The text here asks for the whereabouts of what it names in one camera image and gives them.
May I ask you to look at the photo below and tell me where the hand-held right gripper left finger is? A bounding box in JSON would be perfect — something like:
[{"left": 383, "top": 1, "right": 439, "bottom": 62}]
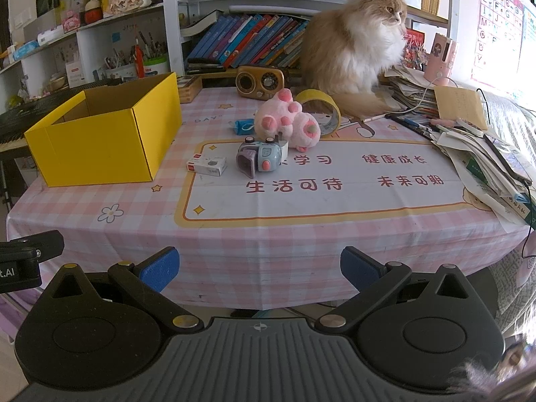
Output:
[{"left": 42, "top": 246, "right": 204, "bottom": 331}]

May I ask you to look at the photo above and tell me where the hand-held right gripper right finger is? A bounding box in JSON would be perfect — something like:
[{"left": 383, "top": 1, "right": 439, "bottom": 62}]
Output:
[{"left": 315, "top": 246, "right": 484, "bottom": 331}]

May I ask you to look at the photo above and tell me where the yellow cardboard box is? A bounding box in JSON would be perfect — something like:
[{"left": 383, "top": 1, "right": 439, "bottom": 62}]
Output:
[{"left": 24, "top": 72, "right": 183, "bottom": 188}]

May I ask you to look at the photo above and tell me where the pink plush toy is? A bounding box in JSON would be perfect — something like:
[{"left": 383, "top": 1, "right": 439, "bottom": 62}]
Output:
[{"left": 254, "top": 89, "right": 322, "bottom": 152}]

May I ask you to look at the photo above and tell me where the pink checked cloth desktop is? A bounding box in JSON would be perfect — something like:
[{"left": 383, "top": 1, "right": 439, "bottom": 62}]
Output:
[{"left": 6, "top": 74, "right": 532, "bottom": 311}]

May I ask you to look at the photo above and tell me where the small white box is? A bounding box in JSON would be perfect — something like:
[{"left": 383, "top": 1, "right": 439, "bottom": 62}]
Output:
[{"left": 187, "top": 155, "right": 227, "bottom": 177}]

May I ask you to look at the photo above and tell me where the black pen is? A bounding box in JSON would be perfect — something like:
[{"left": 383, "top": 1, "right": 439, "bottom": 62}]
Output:
[{"left": 385, "top": 114, "right": 433, "bottom": 140}]

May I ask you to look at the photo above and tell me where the black keyboard piano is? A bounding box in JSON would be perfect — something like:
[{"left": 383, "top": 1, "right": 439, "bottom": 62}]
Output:
[{"left": 0, "top": 88, "right": 86, "bottom": 153}]

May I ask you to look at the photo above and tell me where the yellow tape roll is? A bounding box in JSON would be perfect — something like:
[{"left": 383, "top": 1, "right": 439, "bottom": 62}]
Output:
[{"left": 295, "top": 89, "right": 342, "bottom": 137}]

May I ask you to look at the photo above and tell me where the pile of loose papers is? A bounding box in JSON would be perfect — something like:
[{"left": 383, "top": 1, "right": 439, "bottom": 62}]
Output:
[{"left": 431, "top": 92, "right": 536, "bottom": 232}]

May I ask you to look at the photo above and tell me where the grey fluffy trim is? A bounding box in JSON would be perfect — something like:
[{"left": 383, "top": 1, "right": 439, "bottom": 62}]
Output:
[{"left": 446, "top": 341, "right": 536, "bottom": 402}]

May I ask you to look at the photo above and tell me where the wooden chess box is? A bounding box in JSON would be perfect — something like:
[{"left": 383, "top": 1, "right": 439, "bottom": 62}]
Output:
[{"left": 178, "top": 76, "right": 203, "bottom": 104}]

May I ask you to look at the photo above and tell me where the stack of worn papers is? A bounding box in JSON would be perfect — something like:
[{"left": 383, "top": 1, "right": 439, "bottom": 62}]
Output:
[{"left": 379, "top": 66, "right": 440, "bottom": 115}]

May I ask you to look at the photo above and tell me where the brown paper envelope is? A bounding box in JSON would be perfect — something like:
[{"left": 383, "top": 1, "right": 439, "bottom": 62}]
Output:
[{"left": 434, "top": 86, "right": 489, "bottom": 130}]

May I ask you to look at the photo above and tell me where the white box red label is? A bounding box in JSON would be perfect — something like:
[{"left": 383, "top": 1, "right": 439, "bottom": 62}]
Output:
[{"left": 65, "top": 62, "right": 87, "bottom": 88}]

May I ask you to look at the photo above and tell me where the green white container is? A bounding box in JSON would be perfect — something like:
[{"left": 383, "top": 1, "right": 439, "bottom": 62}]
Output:
[{"left": 143, "top": 56, "right": 170, "bottom": 78}]

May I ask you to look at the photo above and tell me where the white pen holder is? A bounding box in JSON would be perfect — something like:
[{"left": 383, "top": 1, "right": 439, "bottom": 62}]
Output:
[{"left": 105, "top": 56, "right": 137, "bottom": 81}]

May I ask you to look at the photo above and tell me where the brown retro radio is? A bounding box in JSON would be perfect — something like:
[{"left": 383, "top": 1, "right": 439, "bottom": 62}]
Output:
[{"left": 236, "top": 66, "right": 285, "bottom": 101}]

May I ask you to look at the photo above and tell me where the orange white fluffy cat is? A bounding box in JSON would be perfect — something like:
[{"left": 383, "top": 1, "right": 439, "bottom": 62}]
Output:
[{"left": 299, "top": 0, "right": 409, "bottom": 117}]

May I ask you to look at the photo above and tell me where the pink desk gadget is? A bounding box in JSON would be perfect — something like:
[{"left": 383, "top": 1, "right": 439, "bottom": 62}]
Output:
[{"left": 425, "top": 33, "right": 459, "bottom": 80}]

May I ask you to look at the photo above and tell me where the white shelf unit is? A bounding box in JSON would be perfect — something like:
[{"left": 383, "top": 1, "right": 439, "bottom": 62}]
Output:
[{"left": 0, "top": 3, "right": 182, "bottom": 93}]

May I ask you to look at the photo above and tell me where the row of blue spined books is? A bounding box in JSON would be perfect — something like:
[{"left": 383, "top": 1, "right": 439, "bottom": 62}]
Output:
[{"left": 186, "top": 13, "right": 311, "bottom": 70}]

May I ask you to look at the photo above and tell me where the red white figurine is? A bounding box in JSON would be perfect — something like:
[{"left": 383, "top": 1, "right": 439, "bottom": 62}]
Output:
[{"left": 85, "top": 0, "right": 104, "bottom": 25}]

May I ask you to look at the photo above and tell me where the blue grey toy camera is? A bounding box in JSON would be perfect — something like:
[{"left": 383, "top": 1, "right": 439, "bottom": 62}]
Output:
[{"left": 236, "top": 136, "right": 285, "bottom": 179}]

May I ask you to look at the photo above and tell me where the white cable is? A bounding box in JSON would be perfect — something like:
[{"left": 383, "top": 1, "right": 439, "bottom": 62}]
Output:
[{"left": 412, "top": 75, "right": 458, "bottom": 114}]

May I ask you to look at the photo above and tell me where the alphabet wall poster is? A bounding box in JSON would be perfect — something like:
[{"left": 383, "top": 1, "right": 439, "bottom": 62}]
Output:
[{"left": 471, "top": 0, "right": 527, "bottom": 88}]

